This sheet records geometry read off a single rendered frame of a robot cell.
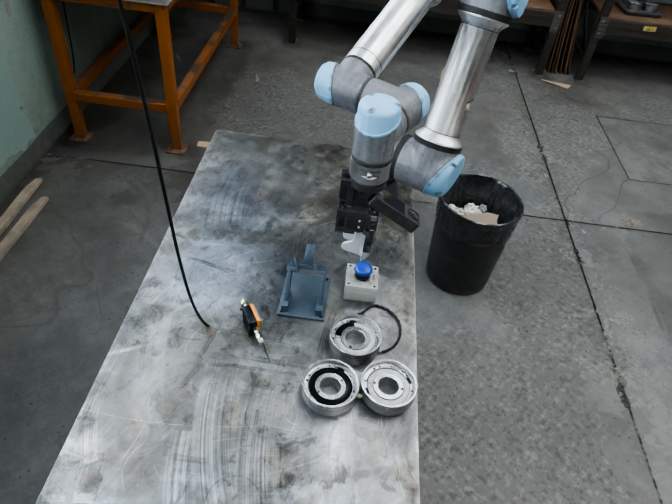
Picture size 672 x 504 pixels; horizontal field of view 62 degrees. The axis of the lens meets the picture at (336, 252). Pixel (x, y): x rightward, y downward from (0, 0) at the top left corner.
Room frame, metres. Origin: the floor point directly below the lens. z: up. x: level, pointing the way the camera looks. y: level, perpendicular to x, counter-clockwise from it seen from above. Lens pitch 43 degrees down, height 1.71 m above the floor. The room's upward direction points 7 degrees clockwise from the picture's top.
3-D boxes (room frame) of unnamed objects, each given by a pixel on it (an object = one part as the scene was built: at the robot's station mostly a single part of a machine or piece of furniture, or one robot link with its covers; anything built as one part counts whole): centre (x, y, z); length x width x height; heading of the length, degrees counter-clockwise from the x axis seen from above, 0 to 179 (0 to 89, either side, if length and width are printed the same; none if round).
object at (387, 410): (0.61, -0.13, 0.82); 0.10 x 0.10 x 0.04
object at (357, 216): (0.87, -0.04, 1.05); 0.09 x 0.08 x 0.12; 90
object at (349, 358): (0.71, -0.06, 0.82); 0.10 x 0.10 x 0.04
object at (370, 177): (0.87, -0.04, 1.13); 0.08 x 0.08 x 0.05
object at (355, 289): (0.88, -0.06, 0.82); 0.08 x 0.07 x 0.05; 0
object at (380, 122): (0.88, -0.04, 1.21); 0.09 x 0.08 x 0.11; 152
